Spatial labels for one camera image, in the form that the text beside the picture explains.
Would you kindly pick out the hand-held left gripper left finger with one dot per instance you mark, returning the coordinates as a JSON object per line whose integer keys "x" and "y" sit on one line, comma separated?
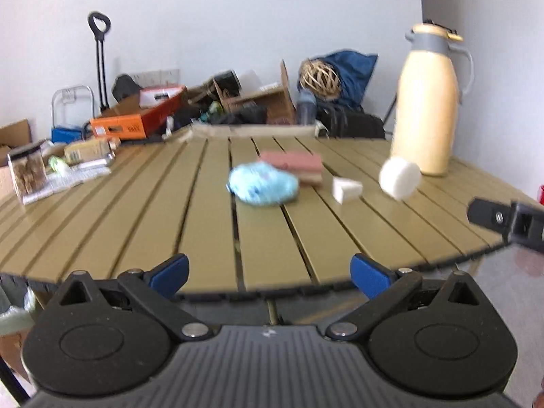
{"x": 170, "y": 274}

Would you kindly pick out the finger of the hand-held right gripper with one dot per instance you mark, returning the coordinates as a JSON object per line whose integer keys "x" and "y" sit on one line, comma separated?
{"x": 488, "y": 216}

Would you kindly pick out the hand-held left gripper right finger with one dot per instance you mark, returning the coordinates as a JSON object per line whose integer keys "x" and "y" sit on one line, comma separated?
{"x": 369, "y": 276}

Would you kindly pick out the white wedge sponge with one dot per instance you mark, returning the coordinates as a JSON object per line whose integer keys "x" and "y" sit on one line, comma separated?
{"x": 345, "y": 189}

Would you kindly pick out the white round foam disc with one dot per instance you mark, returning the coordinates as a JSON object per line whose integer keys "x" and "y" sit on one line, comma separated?
{"x": 399, "y": 178}

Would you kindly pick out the light blue cloth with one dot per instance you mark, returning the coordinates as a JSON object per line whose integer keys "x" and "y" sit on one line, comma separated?
{"x": 261, "y": 185}

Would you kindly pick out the pink sponge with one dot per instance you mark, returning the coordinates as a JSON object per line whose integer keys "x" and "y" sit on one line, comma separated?
{"x": 293, "y": 163}

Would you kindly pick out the person's right hand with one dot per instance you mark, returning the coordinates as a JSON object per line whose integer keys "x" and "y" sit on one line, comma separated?
{"x": 539, "y": 401}

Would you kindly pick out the red object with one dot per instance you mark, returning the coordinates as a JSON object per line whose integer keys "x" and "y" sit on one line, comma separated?
{"x": 541, "y": 194}

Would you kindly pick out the tan folding table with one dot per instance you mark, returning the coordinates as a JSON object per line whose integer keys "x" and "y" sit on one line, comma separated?
{"x": 127, "y": 221}

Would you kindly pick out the yellow thermos jug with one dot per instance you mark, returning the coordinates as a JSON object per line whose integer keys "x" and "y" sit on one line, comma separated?
{"x": 425, "y": 114}

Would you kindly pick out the silver foil packet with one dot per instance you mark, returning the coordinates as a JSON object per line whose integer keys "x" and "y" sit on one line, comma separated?
{"x": 97, "y": 163}

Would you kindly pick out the printed paper sheet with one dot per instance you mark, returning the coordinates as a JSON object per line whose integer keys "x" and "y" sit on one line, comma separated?
{"x": 72, "y": 180}

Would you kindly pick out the small white bottle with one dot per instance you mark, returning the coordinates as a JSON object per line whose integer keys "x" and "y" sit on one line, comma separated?
{"x": 169, "y": 126}

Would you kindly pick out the pale yellow carton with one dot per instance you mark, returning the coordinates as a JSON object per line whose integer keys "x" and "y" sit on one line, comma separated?
{"x": 89, "y": 149}

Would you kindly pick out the orange shoebox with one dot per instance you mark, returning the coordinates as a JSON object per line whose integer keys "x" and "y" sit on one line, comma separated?
{"x": 123, "y": 127}

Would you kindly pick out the small green bottle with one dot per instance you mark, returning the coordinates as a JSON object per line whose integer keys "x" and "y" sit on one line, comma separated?
{"x": 58, "y": 165}

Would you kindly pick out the blue box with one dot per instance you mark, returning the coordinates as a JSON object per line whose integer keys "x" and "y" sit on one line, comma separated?
{"x": 66, "y": 134}

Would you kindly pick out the clear jar black lid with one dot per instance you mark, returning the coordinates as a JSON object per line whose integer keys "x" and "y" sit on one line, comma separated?
{"x": 26, "y": 172}

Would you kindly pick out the black fabric bag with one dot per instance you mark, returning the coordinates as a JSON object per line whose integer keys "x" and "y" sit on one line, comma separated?
{"x": 248, "y": 115}

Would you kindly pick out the white pink box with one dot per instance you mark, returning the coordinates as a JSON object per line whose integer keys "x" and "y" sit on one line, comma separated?
{"x": 161, "y": 95}

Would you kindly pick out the grey water bottle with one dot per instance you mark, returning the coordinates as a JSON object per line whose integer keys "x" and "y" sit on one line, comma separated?
{"x": 306, "y": 108}

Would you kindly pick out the black backpack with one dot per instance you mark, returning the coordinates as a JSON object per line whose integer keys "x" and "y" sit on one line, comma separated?
{"x": 126, "y": 88}

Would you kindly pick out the blue fabric bag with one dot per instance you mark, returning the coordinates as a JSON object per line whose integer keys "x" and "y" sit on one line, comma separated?
{"x": 355, "y": 76}

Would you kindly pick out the open brown cardboard box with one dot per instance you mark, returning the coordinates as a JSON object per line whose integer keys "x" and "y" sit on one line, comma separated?
{"x": 276, "y": 104}

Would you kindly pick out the black case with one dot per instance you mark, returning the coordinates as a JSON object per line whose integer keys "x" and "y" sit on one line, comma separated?
{"x": 227, "y": 81}

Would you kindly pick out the wicker ball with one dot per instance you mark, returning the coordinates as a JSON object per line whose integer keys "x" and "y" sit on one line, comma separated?
{"x": 319, "y": 77}

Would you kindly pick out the large cardboard box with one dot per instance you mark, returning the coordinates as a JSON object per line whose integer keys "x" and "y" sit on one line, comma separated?
{"x": 15, "y": 136}

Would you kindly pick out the white wall socket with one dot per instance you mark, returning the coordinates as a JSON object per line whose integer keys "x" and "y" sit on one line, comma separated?
{"x": 138, "y": 78}
{"x": 69, "y": 96}
{"x": 171, "y": 76}
{"x": 154, "y": 77}

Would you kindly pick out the silver folding frame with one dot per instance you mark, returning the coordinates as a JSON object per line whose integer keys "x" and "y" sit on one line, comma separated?
{"x": 72, "y": 89}

